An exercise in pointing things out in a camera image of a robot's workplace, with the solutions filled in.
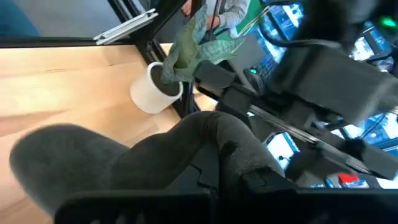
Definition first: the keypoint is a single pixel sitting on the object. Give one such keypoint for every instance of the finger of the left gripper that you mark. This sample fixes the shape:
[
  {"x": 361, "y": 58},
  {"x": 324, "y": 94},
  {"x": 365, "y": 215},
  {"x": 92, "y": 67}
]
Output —
[
  {"x": 217, "y": 77},
  {"x": 373, "y": 158}
]

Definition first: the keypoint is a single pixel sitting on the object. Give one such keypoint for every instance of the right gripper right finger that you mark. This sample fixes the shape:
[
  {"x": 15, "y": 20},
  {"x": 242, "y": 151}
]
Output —
[{"x": 267, "y": 182}]

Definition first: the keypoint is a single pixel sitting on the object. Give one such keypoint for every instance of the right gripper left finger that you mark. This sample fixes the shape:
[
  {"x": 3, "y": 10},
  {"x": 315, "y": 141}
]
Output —
[{"x": 205, "y": 177}]

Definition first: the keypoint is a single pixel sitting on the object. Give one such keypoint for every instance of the dark green baseball cap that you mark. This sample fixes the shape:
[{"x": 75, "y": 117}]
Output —
[{"x": 77, "y": 161}]

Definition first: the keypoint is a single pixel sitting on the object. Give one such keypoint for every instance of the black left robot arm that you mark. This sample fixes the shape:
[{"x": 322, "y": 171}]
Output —
[{"x": 335, "y": 18}]

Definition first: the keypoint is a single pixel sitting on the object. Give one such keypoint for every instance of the small red box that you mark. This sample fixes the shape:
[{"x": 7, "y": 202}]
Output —
[{"x": 349, "y": 180}]

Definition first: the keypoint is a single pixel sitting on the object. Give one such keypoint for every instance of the black computer mouse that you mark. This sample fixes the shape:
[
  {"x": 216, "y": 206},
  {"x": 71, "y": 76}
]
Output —
[{"x": 253, "y": 76}]

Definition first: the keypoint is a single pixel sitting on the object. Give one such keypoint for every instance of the snake plant in white pot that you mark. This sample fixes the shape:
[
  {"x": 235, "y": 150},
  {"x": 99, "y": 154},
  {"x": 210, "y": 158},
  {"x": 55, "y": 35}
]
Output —
[{"x": 186, "y": 49}]

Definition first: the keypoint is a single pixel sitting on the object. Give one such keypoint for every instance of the silver aluminium bracket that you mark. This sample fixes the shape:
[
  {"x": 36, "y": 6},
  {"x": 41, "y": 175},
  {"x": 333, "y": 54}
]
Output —
[{"x": 124, "y": 28}]

